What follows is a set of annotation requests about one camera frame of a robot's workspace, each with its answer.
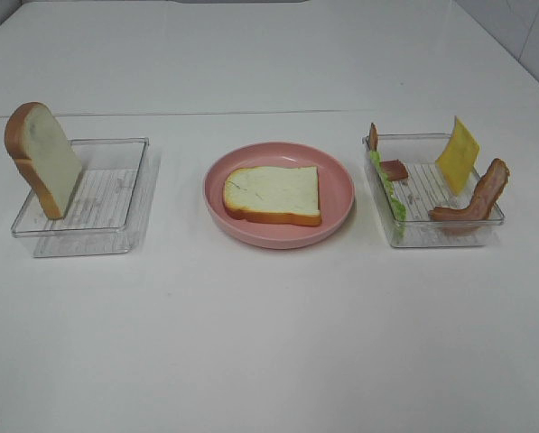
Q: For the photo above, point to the bacon strip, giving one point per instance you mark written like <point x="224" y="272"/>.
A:
<point x="393" y="170"/>
<point x="484" y="197"/>

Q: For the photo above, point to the clear plastic tray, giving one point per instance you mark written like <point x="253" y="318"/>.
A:
<point x="423" y="190"/>
<point x="109" y="210"/>

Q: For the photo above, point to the pink round plate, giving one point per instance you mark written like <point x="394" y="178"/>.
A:
<point x="336" y="192"/>

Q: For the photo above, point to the bread slice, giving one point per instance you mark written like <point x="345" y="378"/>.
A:
<point x="36" y="142"/>
<point x="274" y="195"/>

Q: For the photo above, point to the yellow cheese slice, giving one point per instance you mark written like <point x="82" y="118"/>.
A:
<point x="458" y="158"/>

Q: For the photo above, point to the left clear plastic tray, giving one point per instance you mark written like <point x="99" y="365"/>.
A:
<point x="109" y="210"/>

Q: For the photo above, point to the green lettuce leaf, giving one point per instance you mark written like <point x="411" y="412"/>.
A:
<point x="398" y="208"/>

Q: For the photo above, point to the right clear plastic tray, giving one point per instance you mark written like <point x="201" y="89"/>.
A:
<point x="423" y="190"/>

